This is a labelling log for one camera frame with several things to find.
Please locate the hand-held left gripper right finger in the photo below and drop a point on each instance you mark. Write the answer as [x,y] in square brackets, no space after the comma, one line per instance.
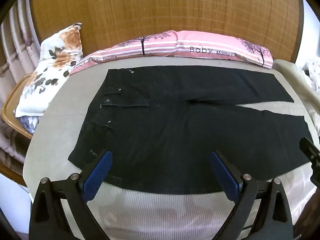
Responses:
[225,175]

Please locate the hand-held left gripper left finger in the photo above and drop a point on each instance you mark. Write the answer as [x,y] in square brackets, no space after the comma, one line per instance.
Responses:
[98,172]

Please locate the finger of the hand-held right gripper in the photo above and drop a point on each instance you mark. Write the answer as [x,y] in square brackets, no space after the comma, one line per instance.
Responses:
[310,150]

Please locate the black pants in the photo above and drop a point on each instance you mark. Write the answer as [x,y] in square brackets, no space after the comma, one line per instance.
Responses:
[175,130]

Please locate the beige blanket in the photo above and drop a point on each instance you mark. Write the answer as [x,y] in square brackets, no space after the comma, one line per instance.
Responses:
[295,80]

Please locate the white floral cloth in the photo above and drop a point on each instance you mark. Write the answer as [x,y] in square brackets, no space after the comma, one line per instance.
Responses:
[313,72]

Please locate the grey patterned cushion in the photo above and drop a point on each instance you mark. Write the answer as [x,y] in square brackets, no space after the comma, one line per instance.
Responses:
[28,123]

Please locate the rattan chair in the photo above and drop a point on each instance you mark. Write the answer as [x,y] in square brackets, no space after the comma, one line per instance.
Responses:
[10,115]

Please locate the white floral pillow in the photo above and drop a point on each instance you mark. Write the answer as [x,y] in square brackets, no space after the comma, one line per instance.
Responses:
[57,62]

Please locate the pink striped tree-print pillow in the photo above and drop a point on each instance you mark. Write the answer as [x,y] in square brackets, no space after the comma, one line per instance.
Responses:
[200,46]

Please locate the striped beige curtain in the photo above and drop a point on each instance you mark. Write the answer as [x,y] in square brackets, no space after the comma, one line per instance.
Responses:
[17,37]

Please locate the woven bamboo headboard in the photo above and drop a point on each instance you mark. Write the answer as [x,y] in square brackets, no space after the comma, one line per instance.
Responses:
[160,10]

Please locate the wooden bed frame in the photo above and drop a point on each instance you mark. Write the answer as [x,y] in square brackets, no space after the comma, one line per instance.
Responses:
[11,175]

